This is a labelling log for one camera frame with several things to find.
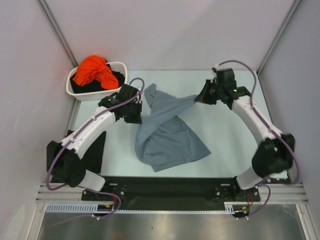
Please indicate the black garment in basket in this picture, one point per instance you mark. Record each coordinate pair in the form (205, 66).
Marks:
(95, 85)

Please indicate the left aluminium corner post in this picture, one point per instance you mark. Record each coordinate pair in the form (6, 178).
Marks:
(57, 30)

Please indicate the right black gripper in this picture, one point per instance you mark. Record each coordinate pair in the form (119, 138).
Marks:
(207, 90)

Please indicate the aluminium front rail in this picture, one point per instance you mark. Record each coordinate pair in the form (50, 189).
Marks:
(279, 194)

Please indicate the folded black t-shirt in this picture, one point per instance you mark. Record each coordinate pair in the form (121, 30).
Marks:
(91, 160)

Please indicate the orange t-shirt in basket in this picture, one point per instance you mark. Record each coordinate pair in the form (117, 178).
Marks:
(95, 67)

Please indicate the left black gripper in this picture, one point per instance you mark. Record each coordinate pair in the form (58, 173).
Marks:
(136, 119)

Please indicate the white plastic laundry basket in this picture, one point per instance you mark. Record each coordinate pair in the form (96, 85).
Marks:
(97, 95)

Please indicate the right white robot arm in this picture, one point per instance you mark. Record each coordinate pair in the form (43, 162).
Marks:
(275, 149)

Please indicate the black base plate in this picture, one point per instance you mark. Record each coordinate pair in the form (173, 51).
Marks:
(172, 193)

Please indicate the right aluminium corner post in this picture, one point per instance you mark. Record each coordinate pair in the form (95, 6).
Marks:
(294, 7)

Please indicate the grey-blue t-shirt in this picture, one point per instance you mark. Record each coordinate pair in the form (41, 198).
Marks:
(163, 140)

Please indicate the aluminium corner post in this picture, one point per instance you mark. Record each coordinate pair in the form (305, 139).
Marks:
(57, 30)
(294, 7)

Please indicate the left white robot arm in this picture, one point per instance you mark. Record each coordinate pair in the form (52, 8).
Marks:
(102, 118)

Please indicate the white slotted cable duct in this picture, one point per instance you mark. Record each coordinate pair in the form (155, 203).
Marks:
(95, 208)

